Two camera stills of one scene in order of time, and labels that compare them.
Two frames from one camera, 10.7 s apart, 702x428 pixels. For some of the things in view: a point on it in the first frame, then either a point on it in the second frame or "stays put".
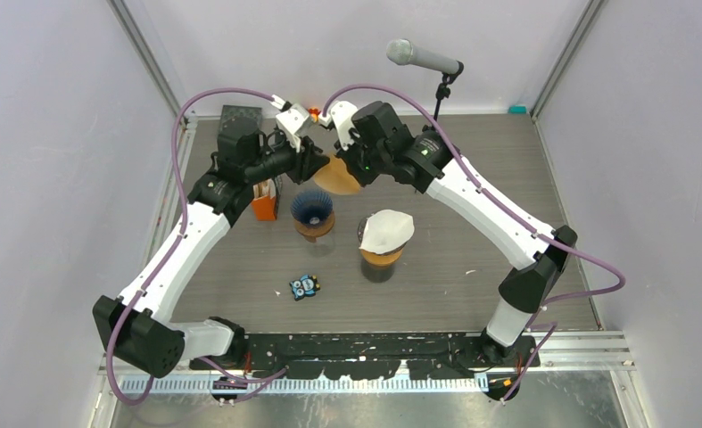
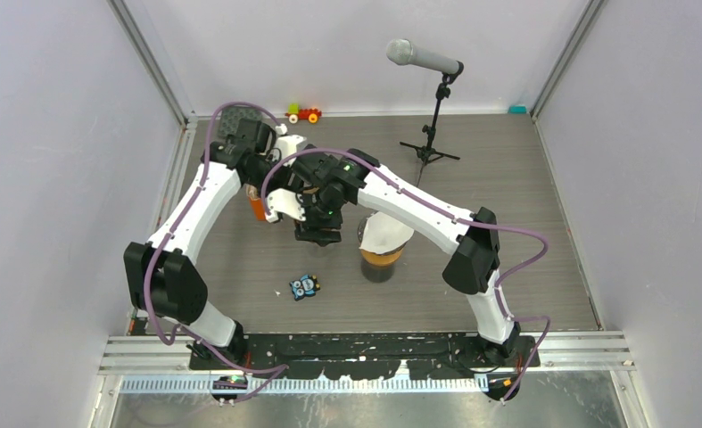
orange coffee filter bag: (264, 201) stays put
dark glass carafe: (377, 274) stays put
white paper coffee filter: (386, 231) stays put
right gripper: (364, 178) to (308, 231)
